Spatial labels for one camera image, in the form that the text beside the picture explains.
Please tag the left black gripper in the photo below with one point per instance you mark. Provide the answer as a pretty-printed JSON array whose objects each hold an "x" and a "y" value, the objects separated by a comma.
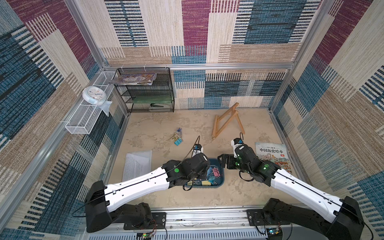
[{"x": 204, "y": 172}]

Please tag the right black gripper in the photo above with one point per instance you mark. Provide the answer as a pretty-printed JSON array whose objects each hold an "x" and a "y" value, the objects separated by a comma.
[{"x": 226, "y": 160}]

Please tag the pink binder clip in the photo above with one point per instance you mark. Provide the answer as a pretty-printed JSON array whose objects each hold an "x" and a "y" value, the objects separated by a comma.
[{"x": 216, "y": 172}]

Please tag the teal plastic storage box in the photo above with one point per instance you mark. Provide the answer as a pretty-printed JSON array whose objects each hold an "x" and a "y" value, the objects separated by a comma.
[{"x": 216, "y": 182}]

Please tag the teal binder clip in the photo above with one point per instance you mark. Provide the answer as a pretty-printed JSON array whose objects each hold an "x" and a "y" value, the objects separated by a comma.
[{"x": 178, "y": 141}]

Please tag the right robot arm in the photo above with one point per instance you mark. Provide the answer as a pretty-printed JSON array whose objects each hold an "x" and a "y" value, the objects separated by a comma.
[{"x": 331, "y": 216}]

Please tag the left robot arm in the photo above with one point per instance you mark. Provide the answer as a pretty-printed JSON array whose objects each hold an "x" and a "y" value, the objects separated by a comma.
[{"x": 108, "y": 204}]

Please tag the wooden easel stand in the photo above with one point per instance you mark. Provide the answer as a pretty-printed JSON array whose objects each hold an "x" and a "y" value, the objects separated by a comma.
[{"x": 221, "y": 122}]

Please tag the colourful history picture book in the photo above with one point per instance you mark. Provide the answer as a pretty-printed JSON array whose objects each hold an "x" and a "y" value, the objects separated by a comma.
[{"x": 276, "y": 153}]

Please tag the white paper document pouch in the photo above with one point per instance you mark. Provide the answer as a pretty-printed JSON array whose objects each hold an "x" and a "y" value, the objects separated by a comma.
[{"x": 137, "y": 164}]

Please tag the magazine on shelf top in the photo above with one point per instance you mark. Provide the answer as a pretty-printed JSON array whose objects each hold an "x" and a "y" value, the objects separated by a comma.
[{"x": 134, "y": 80}]

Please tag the white round clock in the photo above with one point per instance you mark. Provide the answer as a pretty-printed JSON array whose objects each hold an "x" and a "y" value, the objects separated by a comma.
[{"x": 94, "y": 95}]

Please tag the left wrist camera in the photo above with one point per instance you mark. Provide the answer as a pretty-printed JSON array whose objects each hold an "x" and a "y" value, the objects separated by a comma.
[{"x": 197, "y": 149}]

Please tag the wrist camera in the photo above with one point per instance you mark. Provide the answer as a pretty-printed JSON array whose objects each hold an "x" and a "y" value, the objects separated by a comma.
[
  {"x": 197, "y": 149},
  {"x": 236, "y": 143}
]

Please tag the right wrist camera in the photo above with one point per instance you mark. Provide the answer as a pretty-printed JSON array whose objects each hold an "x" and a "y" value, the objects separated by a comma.
[{"x": 236, "y": 143}]

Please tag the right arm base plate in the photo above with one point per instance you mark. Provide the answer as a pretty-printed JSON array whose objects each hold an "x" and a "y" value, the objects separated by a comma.
[{"x": 257, "y": 217}]

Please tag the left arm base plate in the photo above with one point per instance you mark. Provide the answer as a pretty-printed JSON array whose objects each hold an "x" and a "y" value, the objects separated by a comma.
[{"x": 158, "y": 221}]

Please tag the black wire mesh shelf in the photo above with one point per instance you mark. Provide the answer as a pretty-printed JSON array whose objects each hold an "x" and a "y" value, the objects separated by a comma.
[{"x": 138, "y": 98}]

